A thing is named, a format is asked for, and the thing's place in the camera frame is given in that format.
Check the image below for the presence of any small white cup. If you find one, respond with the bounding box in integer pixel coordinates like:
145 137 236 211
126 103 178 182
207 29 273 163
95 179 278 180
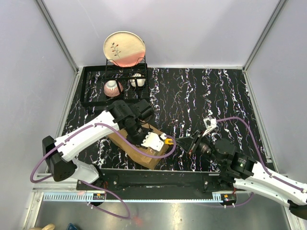
129 73 146 88

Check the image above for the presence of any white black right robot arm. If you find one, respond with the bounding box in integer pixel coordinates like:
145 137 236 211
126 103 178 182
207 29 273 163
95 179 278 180
176 130 307 219

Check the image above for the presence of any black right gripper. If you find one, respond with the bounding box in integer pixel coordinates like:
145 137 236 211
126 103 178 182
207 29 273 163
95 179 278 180
174 128 224 166

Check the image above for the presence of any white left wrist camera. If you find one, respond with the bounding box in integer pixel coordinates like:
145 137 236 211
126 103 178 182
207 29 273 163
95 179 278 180
141 132 166 152

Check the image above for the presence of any black wire dish rack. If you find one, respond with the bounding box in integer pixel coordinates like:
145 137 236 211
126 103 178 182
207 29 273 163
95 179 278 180
80 57 150 107

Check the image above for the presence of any beige pink floral plate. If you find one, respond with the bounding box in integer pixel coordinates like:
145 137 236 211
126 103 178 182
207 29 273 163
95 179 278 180
103 31 146 68

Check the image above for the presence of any dark blue tray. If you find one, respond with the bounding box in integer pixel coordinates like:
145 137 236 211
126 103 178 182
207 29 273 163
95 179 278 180
66 223 78 230

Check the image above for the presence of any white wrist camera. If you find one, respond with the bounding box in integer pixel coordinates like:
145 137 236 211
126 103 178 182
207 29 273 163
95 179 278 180
141 132 166 152
202 116 217 137

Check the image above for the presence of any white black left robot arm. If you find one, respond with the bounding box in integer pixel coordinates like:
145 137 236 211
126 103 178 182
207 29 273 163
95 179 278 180
42 100 153 190

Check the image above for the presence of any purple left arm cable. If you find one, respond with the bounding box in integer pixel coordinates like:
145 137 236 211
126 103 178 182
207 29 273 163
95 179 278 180
29 123 177 220

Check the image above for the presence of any pink patterned bowl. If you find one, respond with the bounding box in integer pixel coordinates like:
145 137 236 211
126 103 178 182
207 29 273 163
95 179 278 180
104 80 123 97

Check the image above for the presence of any yellow utility knife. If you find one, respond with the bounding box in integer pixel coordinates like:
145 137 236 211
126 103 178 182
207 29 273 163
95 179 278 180
165 138 175 145

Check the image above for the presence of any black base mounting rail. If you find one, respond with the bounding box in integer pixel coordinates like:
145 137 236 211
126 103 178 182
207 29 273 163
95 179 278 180
92 169 236 192

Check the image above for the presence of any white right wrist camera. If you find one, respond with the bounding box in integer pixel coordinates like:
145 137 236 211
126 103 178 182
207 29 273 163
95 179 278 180
202 116 217 137

